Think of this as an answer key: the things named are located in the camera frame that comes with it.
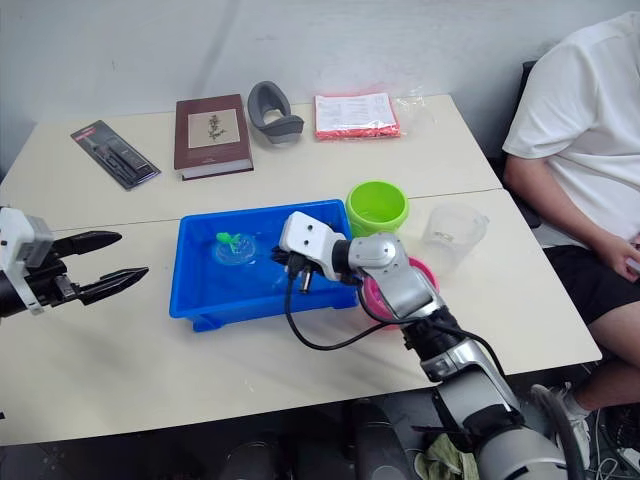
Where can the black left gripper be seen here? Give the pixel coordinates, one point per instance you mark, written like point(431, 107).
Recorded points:
point(50, 290)

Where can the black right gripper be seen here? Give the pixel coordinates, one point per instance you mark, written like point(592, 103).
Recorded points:
point(281, 256)

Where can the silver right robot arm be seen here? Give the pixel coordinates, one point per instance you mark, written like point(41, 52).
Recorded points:
point(400, 280)

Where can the person's bare forearm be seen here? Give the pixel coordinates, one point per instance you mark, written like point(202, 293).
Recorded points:
point(550, 200)

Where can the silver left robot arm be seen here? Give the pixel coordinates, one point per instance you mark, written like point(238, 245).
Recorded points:
point(7, 296)

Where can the blue plastic tub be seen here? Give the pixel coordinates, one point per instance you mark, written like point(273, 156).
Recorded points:
point(225, 292)

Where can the pink plastic bucket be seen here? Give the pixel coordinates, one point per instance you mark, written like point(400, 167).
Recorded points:
point(374, 302)

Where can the green plastic bucket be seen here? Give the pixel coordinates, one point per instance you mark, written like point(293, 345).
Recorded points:
point(375, 200)

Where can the clear plastic measuring cup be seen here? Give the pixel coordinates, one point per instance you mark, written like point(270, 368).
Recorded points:
point(450, 250)

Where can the person's hand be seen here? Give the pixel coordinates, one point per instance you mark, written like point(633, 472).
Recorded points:
point(620, 255)

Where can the black tool blister pack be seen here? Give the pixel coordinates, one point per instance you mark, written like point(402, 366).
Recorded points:
point(115, 155)

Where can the dark red hardcover book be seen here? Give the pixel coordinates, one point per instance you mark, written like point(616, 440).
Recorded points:
point(212, 150)

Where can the grey curved foam pad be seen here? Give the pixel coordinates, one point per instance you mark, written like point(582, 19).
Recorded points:
point(257, 105)

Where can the red packet in plastic bag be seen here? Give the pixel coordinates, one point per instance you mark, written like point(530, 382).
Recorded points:
point(350, 112)

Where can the small dark rounded shape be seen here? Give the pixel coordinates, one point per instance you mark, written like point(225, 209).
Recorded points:
point(250, 462)

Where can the large dark rounded shape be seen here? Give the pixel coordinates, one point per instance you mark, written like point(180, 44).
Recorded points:
point(375, 445)

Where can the green crumpled cloth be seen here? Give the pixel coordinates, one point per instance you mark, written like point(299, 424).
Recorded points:
point(445, 457)

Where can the black chair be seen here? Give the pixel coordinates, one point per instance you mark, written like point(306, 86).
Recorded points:
point(525, 85)

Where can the seated person in white shirt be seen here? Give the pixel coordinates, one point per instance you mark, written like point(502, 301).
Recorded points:
point(575, 100)

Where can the white sneaker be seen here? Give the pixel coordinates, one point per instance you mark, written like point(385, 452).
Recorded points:
point(580, 430)

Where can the white power strip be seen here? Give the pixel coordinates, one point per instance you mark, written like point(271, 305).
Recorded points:
point(630, 455)

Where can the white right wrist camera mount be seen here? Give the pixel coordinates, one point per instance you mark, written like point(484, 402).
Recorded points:
point(305, 237)

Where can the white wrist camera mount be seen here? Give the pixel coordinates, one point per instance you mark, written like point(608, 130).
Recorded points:
point(12, 235)
point(305, 237)

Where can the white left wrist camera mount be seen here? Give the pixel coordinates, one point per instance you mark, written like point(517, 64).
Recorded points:
point(12, 235)

